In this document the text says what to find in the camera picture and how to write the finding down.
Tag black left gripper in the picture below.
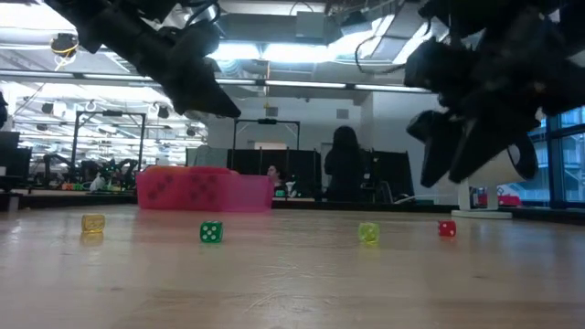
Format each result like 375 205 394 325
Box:
138 34 242 118

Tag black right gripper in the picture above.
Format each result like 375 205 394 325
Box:
406 13 585 188

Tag orange foam die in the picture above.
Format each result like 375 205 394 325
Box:
144 164 189 209

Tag pink translucent plastic bin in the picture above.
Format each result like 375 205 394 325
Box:
135 169 275 214

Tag black background screens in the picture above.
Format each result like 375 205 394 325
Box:
365 148 416 200

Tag person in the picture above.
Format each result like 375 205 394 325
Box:
323 125 369 202
266 164 289 196

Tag long ceiling light bar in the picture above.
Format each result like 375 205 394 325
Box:
214 78 433 95
0 68 165 88

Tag grey ceiling box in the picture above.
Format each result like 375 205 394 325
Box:
294 11 329 41

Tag small yellow-green die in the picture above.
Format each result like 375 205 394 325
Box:
357 221 380 244

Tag small green die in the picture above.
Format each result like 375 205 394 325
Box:
199 220 225 244

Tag small yellow die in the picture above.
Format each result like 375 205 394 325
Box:
80 213 107 235

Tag black background monitor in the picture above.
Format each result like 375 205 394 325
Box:
0 131 33 192

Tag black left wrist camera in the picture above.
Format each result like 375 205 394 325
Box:
175 20 221 60

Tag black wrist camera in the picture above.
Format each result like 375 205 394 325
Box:
175 20 221 60
404 38 476 92

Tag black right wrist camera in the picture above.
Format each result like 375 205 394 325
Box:
404 38 476 92

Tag dark window frame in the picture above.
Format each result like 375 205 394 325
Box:
546 107 585 209

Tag black aluminium table frame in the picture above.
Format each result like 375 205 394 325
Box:
0 191 585 226

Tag black ceiling cable reel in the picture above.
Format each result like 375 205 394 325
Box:
48 31 81 59

